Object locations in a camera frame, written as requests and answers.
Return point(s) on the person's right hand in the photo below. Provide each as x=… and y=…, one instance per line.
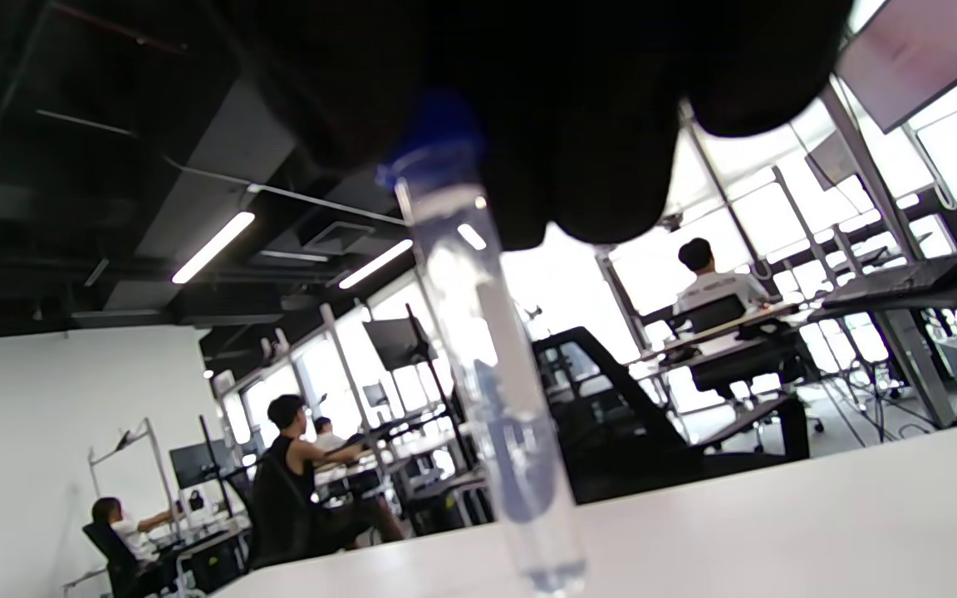
x=578, y=100

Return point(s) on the blue capped test tube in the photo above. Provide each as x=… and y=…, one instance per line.
x=478, y=332

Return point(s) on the long ceiling light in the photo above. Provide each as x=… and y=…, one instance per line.
x=376, y=264
x=213, y=247

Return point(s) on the black monitor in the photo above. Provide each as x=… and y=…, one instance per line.
x=395, y=342
x=196, y=463

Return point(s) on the black mesh office chair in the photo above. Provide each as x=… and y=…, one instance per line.
x=611, y=432

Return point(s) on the black keyboard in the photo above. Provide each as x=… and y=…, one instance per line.
x=894, y=282

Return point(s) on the black keyboard tray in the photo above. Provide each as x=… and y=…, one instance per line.
x=927, y=303

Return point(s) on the black stand pole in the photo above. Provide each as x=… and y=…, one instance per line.
x=915, y=374

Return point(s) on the large wall monitor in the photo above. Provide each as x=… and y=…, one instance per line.
x=919, y=50

